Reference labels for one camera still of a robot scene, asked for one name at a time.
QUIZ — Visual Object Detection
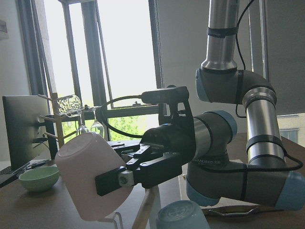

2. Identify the light blue plastic cup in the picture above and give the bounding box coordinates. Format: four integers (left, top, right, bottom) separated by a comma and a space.
156, 200, 210, 229

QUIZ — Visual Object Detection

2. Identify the green bowl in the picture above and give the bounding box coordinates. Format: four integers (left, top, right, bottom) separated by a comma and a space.
19, 167, 60, 192

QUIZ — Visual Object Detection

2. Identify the wine glass rack tray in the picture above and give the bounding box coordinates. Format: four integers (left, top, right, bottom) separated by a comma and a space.
75, 106, 105, 139

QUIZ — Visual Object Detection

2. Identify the wooden mug tree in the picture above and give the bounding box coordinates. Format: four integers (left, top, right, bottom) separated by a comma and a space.
38, 93, 76, 148

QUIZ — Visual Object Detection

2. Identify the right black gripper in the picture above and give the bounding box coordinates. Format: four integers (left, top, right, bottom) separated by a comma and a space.
95, 124, 196, 196

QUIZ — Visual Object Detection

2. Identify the pink plastic cup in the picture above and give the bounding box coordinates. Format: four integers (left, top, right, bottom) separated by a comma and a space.
55, 132, 133, 221

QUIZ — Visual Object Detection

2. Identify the black keyboard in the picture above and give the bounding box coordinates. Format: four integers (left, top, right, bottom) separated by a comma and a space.
0, 164, 28, 188

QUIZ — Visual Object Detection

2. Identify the black monitor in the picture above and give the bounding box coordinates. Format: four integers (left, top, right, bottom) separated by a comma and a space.
2, 95, 49, 170

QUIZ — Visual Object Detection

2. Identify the white wire cup holder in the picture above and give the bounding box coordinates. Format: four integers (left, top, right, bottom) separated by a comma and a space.
114, 185, 161, 229

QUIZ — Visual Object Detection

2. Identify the glass pitcher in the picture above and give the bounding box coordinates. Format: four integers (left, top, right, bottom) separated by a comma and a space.
55, 94, 81, 117

